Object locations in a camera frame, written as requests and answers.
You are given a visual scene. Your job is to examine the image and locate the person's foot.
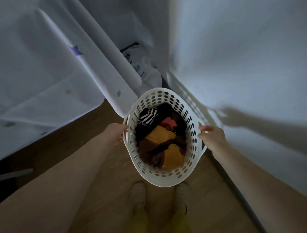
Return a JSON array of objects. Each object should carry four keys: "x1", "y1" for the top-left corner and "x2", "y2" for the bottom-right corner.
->
[
  {"x1": 174, "y1": 181, "x2": 192, "y2": 216},
  {"x1": 130, "y1": 181, "x2": 147, "y2": 216}
]

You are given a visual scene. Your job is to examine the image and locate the grey baseboard strip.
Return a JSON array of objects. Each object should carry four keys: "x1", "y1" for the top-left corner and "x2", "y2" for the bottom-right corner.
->
[{"x1": 207, "y1": 149, "x2": 268, "y2": 233}]

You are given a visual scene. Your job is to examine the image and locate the white sheet with stars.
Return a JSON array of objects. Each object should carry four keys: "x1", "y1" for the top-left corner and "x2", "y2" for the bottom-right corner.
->
[{"x1": 0, "y1": 0, "x2": 138, "y2": 161}]

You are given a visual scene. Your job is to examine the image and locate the person's left foot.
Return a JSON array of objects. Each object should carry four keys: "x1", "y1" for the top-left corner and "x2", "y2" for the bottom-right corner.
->
[{"x1": 130, "y1": 181, "x2": 147, "y2": 216}]

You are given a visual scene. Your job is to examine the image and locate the black bar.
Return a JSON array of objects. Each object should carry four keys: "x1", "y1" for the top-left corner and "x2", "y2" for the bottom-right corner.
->
[{"x1": 119, "y1": 42, "x2": 140, "y2": 53}]

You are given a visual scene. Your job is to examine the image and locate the grey flat strip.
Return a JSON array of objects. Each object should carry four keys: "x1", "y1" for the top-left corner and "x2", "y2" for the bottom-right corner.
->
[{"x1": 0, "y1": 168, "x2": 34, "y2": 181}]

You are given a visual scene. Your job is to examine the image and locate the dark maroon garment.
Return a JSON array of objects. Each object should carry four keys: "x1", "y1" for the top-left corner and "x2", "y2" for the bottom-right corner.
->
[{"x1": 138, "y1": 138, "x2": 186, "y2": 168}]

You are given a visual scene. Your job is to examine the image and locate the person's right hand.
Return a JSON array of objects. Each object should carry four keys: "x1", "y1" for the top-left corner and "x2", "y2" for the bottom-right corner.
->
[{"x1": 197, "y1": 125, "x2": 228, "y2": 155}]

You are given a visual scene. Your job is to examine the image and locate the black white striped garment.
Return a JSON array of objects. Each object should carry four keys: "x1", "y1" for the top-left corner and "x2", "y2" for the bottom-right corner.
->
[{"x1": 138, "y1": 108, "x2": 160, "y2": 127}]

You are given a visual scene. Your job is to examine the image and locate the yellow trousers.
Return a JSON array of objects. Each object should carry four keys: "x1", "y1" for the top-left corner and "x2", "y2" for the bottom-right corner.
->
[{"x1": 127, "y1": 208, "x2": 194, "y2": 233}]

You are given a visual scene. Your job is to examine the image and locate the person's left hand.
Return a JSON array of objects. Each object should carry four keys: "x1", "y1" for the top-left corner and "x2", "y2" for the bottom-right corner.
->
[{"x1": 104, "y1": 123, "x2": 129, "y2": 146}]

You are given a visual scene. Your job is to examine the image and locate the person's right forearm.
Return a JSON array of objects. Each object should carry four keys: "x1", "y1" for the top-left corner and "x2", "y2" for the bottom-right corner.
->
[{"x1": 211, "y1": 144, "x2": 307, "y2": 233}]

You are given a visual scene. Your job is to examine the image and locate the white perforated laundry basket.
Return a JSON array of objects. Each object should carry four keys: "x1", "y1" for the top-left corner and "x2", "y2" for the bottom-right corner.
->
[{"x1": 123, "y1": 88, "x2": 207, "y2": 188}]

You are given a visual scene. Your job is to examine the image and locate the person's right foot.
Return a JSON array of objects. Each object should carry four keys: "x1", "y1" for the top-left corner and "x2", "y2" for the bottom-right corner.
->
[{"x1": 174, "y1": 181, "x2": 192, "y2": 216}]

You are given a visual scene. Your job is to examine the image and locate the person's left forearm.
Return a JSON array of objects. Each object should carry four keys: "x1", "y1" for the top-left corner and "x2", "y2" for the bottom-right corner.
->
[{"x1": 0, "y1": 132, "x2": 114, "y2": 233}]

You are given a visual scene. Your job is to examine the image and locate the mustard yellow garment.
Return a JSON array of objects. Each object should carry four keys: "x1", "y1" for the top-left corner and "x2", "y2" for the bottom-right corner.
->
[{"x1": 143, "y1": 126, "x2": 185, "y2": 169}]

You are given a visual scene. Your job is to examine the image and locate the red garment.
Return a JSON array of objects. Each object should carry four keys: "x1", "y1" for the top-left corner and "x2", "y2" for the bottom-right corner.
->
[{"x1": 160, "y1": 117, "x2": 178, "y2": 131}]

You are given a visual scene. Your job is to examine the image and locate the white plastic bag green print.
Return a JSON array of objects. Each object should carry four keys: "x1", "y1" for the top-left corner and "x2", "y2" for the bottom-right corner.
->
[{"x1": 122, "y1": 48, "x2": 164, "y2": 90}]

